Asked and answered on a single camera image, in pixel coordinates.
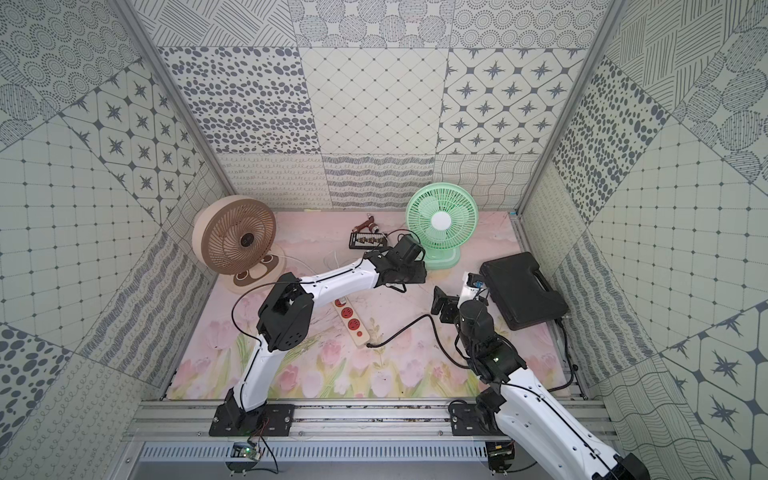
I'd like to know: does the cream red power strip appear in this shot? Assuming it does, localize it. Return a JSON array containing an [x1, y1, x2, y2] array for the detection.
[[333, 297, 370, 348]]

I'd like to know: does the white pink fan cable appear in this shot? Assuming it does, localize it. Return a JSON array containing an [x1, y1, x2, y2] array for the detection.
[[281, 251, 361, 280]]

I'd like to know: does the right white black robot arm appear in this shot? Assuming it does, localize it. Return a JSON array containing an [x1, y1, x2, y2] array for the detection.
[[431, 287, 650, 479]]

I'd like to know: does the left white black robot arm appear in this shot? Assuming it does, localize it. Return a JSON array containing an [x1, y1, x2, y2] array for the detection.
[[209, 235, 427, 437]]

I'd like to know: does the green desk fan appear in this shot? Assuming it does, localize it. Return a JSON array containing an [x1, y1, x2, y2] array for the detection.
[[406, 182, 479, 271]]

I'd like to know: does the pink brown desk fan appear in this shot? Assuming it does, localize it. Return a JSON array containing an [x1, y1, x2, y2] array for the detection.
[[192, 195, 286, 294]]

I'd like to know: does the black charging board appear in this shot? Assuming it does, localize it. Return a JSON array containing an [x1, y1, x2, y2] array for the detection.
[[348, 232, 389, 250]]

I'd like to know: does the black plastic case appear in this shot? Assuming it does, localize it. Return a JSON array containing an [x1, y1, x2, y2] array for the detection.
[[480, 252, 569, 331]]

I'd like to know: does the right black controller box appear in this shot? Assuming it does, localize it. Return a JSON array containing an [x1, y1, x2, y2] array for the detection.
[[485, 441, 516, 474]]

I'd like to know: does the left green circuit board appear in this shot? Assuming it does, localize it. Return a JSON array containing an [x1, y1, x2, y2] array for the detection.
[[225, 442, 263, 474]]

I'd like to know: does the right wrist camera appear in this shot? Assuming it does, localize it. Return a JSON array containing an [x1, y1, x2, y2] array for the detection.
[[458, 272, 488, 305]]

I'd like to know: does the aluminium mounting rail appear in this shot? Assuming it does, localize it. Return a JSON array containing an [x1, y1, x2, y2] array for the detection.
[[122, 397, 619, 442]]

